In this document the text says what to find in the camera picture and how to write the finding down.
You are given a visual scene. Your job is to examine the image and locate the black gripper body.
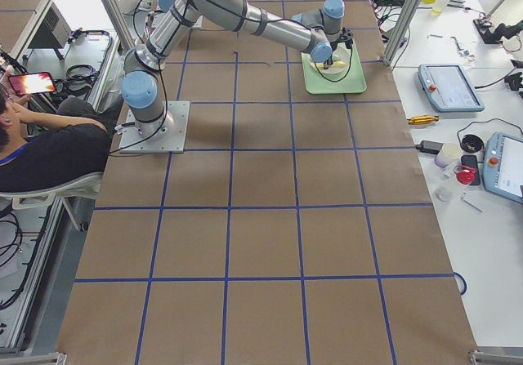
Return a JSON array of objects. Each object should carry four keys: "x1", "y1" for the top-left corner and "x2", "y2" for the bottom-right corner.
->
[{"x1": 324, "y1": 52, "x2": 337, "y2": 65}]

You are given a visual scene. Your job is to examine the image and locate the white round plate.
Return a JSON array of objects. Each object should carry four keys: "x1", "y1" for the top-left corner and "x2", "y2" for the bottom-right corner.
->
[{"x1": 304, "y1": 45, "x2": 351, "y2": 78}]

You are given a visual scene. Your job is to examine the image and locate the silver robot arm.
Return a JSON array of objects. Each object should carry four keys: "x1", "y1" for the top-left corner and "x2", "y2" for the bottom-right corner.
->
[{"x1": 121, "y1": 0, "x2": 350, "y2": 140}]

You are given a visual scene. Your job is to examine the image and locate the light green tray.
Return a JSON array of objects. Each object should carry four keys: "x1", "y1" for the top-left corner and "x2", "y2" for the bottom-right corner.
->
[{"x1": 302, "y1": 44, "x2": 367, "y2": 95}]

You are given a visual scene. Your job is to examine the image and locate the gold metal cylinder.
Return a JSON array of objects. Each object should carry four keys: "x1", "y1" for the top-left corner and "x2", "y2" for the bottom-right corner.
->
[{"x1": 407, "y1": 114, "x2": 440, "y2": 126}]

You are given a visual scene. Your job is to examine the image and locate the far teach pendant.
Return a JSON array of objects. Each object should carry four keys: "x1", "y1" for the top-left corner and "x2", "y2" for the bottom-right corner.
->
[{"x1": 418, "y1": 64, "x2": 485, "y2": 113}]

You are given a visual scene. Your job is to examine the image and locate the teach pendant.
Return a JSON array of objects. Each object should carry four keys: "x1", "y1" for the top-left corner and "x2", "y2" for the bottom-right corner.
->
[
  {"x1": 418, "y1": 64, "x2": 485, "y2": 113},
  {"x1": 482, "y1": 132, "x2": 522, "y2": 203}
]

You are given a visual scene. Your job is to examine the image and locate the white paper cup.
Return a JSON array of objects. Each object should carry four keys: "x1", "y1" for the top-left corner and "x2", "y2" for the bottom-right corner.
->
[{"x1": 434, "y1": 143, "x2": 463, "y2": 168}]

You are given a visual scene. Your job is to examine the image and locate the red round tape dispenser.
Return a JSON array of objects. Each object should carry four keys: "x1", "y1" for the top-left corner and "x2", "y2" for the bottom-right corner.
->
[{"x1": 453, "y1": 165, "x2": 476, "y2": 185}]

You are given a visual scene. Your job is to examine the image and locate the near teach pendant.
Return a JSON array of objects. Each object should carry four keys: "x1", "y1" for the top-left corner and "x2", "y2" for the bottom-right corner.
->
[{"x1": 482, "y1": 132, "x2": 522, "y2": 203}]

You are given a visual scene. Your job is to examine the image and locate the white office chair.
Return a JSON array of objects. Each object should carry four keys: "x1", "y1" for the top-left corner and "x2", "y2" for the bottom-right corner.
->
[{"x1": 1, "y1": 172, "x2": 103, "y2": 231}]

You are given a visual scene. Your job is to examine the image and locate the seated person in black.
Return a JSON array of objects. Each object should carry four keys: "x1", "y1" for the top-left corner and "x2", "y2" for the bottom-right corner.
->
[{"x1": 1, "y1": 92, "x2": 123, "y2": 193}]

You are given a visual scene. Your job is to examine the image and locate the smartphone with lit screen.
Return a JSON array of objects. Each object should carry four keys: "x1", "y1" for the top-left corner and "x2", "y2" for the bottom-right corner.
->
[{"x1": 8, "y1": 72, "x2": 56, "y2": 96}]

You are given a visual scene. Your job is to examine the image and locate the black camera cable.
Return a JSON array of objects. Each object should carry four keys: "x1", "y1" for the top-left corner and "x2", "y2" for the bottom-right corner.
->
[{"x1": 314, "y1": 44, "x2": 355, "y2": 83}]

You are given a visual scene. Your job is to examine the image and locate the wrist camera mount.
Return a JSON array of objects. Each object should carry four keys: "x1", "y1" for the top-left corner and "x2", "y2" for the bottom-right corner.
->
[{"x1": 339, "y1": 27, "x2": 354, "y2": 50}]

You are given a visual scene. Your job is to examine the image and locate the aluminium frame upright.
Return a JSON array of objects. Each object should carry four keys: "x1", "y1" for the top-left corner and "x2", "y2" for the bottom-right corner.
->
[
  {"x1": 382, "y1": 0, "x2": 421, "y2": 65},
  {"x1": 101, "y1": 0, "x2": 134, "y2": 51}
]

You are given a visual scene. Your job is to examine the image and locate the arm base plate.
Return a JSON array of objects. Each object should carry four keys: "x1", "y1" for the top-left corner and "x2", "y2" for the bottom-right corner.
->
[{"x1": 117, "y1": 100, "x2": 190, "y2": 154}]

